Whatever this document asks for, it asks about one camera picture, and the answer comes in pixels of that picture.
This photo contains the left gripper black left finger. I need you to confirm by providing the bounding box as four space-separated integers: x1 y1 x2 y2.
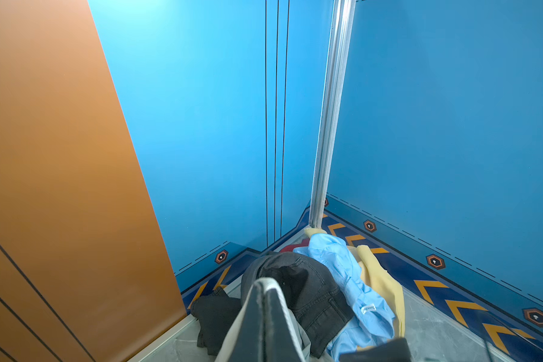
226 278 271 361

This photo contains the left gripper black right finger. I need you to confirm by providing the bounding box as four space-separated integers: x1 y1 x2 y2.
264 279 305 362

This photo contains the light grey cloth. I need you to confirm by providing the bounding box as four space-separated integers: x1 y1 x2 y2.
214 277 336 362

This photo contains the black cloth piece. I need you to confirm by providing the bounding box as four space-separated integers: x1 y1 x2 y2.
191 287 241 356

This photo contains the dark grey cloth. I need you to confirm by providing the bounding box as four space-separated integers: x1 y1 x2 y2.
241 252 354 357

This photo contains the red cloth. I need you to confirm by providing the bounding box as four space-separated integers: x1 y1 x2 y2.
280 238 310 253

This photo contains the yellow cloth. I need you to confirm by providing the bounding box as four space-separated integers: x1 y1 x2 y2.
309 229 406 351

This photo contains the light blue shirt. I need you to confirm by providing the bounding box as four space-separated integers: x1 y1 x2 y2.
294 234 397 361

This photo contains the aluminium corner post right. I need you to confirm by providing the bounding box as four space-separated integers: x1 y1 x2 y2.
309 0 356 229

